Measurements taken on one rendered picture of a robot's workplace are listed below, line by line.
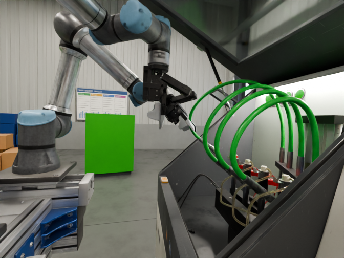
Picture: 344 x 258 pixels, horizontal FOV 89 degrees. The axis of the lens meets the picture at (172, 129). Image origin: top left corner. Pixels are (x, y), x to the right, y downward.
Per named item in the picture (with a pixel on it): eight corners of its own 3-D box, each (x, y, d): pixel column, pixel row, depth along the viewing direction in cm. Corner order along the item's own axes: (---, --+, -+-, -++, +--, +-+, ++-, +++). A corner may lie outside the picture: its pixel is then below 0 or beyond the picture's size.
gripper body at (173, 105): (176, 126, 85) (164, 108, 90) (190, 114, 83) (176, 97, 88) (169, 123, 78) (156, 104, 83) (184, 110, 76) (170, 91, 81)
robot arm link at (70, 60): (26, 136, 73) (59, 9, 72) (44, 133, 87) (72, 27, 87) (57, 143, 75) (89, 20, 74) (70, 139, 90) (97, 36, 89)
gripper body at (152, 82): (142, 102, 64) (143, 68, 63) (166, 104, 65) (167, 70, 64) (142, 100, 56) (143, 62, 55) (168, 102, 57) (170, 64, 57)
